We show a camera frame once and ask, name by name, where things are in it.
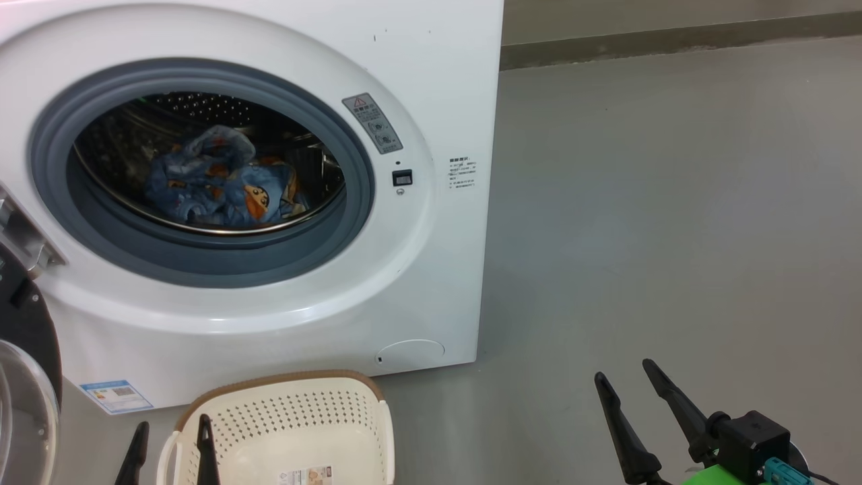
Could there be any grey rubber door gasket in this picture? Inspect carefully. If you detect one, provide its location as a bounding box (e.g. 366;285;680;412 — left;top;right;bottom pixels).
27;57;376;289

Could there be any blue small-cartoon print garment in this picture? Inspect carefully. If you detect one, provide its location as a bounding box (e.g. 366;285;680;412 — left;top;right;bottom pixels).
222;158;310;226

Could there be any round white filter cover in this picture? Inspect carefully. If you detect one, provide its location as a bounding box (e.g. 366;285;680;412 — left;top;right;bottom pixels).
375;339;446;370

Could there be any cream perforated laundry basket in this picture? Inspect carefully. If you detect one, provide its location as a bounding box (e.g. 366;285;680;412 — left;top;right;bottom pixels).
156;369;396;485

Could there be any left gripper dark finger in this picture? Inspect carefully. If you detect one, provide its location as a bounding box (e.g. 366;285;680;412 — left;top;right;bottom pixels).
113;422;150;485
195;414;221;485

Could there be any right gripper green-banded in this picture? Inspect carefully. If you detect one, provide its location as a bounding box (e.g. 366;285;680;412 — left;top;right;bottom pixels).
594;358;768;485

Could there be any blue energy label sticker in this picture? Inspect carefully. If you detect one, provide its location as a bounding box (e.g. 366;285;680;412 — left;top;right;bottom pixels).
79;379;154;415

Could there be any white front-load washing machine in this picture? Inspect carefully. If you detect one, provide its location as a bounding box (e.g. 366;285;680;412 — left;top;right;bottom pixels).
0;0;506;412

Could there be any steel perforated washer drum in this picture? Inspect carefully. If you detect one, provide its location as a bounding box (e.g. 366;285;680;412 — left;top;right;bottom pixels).
73;91;347;236

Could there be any blue garment large orange print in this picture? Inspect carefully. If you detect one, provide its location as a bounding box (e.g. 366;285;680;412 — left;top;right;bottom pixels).
143;125;258;223

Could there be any basket product label sticker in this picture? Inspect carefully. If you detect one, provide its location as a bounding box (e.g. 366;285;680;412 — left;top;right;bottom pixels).
276;466;334;485

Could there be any grey wall baseboard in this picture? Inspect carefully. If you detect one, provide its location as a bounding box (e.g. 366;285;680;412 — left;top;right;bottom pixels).
500;10;862;71

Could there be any grey warning sticker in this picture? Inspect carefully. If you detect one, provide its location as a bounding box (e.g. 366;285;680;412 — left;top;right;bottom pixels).
341;92;404;155

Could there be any black round washing machine door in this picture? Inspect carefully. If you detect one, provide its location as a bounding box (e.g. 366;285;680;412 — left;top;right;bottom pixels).
0;182;65;485

